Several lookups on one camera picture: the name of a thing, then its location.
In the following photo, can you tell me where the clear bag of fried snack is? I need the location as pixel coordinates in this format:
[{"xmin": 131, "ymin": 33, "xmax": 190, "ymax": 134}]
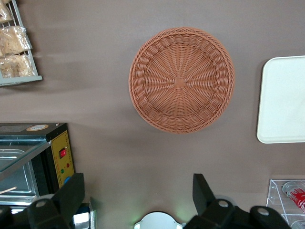
[
  {"xmin": 0, "ymin": 0, "xmax": 14, "ymax": 24},
  {"xmin": 0, "ymin": 25, "xmax": 33, "ymax": 57},
  {"xmin": 0, "ymin": 54, "xmax": 37, "ymax": 79}
]

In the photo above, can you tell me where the cream rectangular tray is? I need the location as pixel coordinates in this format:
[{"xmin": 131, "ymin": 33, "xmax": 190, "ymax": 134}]
[{"xmin": 256, "ymin": 55, "xmax": 305, "ymax": 145}]

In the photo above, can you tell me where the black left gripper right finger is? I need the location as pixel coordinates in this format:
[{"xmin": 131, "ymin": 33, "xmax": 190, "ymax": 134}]
[{"xmin": 187, "ymin": 173, "xmax": 293, "ymax": 229}]

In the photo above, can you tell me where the black food warmer cabinet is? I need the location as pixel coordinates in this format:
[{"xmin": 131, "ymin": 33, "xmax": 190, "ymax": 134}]
[{"xmin": 0, "ymin": 122, "xmax": 76, "ymax": 208}]

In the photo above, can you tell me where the silver metal box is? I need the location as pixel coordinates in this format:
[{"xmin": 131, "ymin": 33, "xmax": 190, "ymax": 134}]
[{"xmin": 71, "ymin": 197, "xmax": 98, "ymax": 229}]

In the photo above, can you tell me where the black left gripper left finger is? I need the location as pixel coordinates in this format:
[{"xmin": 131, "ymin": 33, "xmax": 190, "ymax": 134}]
[{"xmin": 0, "ymin": 173, "xmax": 86, "ymax": 229}]

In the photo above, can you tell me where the round brown wicker basket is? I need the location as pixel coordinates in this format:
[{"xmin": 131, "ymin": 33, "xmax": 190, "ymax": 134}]
[{"xmin": 128, "ymin": 26, "xmax": 236, "ymax": 135}]

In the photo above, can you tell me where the clear acrylic bottle rack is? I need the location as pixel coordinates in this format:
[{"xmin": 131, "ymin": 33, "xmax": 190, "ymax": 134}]
[{"xmin": 265, "ymin": 178, "xmax": 305, "ymax": 229}]

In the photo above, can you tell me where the tray of packaged pastries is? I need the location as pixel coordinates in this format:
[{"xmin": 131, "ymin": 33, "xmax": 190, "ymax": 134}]
[{"xmin": 0, "ymin": 0, "xmax": 44, "ymax": 87}]

